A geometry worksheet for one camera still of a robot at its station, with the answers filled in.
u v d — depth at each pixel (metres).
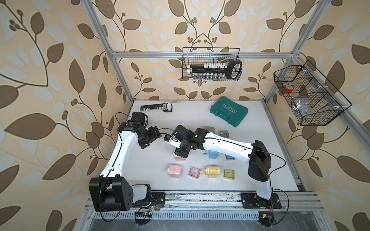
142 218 0.71
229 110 1.08
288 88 0.81
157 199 0.74
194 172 0.85
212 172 0.77
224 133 1.01
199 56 0.91
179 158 0.88
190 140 0.59
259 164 0.47
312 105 0.74
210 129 0.94
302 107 0.70
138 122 0.58
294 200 0.75
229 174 0.83
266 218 0.71
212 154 0.86
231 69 0.84
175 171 0.77
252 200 0.74
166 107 1.16
